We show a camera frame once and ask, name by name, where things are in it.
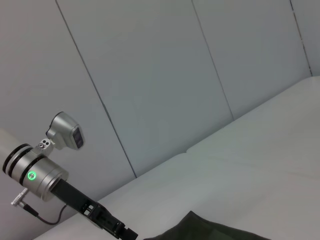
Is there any dark left gripper cable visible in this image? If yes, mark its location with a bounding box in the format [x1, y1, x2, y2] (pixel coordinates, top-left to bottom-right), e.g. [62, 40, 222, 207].
[10, 188, 68, 225]

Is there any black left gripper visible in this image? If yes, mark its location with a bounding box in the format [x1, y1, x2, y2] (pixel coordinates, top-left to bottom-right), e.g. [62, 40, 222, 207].
[51, 179, 139, 240]

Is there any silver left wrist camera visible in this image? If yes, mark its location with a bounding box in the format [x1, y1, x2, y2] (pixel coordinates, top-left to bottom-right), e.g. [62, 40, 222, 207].
[32, 111, 86, 157]

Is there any dark green FREE t-shirt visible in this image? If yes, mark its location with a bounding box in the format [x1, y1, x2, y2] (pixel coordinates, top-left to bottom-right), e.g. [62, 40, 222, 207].
[142, 210, 272, 240]

